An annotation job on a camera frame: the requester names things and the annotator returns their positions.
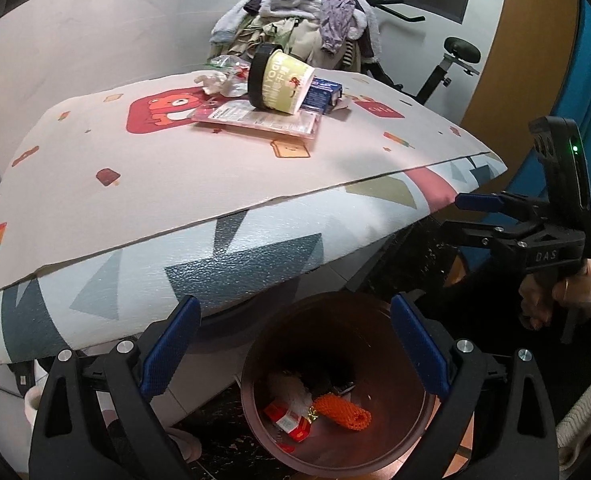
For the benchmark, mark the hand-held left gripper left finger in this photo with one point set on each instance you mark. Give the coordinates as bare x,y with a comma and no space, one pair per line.
170,345

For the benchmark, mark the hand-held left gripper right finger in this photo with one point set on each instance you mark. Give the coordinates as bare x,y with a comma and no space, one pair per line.
420,345

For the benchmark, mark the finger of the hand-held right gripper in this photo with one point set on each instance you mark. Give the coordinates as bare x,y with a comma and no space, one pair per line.
480,202
480,235

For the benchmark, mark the small black wrapper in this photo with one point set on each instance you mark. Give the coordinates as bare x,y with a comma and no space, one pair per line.
345,388

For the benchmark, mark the brown plastic trash bin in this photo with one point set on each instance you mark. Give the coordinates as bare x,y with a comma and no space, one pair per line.
325,340

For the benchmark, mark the orange foam fruit net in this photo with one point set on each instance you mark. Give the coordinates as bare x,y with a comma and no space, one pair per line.
343,410

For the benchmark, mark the gold foil wrapper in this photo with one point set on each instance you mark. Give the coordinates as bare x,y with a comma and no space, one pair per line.
313,414

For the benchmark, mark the white foam fruit net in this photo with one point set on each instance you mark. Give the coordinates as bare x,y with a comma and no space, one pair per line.
290,390

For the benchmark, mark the red and white packet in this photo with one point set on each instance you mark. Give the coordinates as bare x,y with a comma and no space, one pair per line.
288,417

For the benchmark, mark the person's right hand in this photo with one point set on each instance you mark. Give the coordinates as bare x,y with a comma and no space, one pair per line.
583,285

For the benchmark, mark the pink fuzzy slippers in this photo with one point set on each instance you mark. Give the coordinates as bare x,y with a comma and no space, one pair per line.
185,447

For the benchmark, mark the geometric patterned foam mat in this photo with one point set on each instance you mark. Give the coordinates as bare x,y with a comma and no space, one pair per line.
255,260

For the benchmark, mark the black exercise bike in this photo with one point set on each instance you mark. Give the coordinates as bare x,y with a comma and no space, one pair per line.
445,75

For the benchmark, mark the cartoon printed table mat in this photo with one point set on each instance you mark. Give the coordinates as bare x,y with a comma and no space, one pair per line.
125,200

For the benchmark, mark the white knit cloth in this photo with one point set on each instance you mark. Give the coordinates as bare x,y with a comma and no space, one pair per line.
585,410

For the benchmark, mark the blue drink carton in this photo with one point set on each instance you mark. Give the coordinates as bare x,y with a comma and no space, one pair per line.
325,92

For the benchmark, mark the pale green yogurt cup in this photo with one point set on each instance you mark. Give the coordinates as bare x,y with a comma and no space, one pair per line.
285,82

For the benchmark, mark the clear pink plastic packet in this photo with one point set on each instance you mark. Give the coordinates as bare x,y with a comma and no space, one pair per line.
260,120

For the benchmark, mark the pile of clothes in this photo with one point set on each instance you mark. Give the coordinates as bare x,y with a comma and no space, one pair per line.
295,15

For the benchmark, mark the crumpled clear plastic wrapper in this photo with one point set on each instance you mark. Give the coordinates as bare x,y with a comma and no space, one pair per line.
225,82

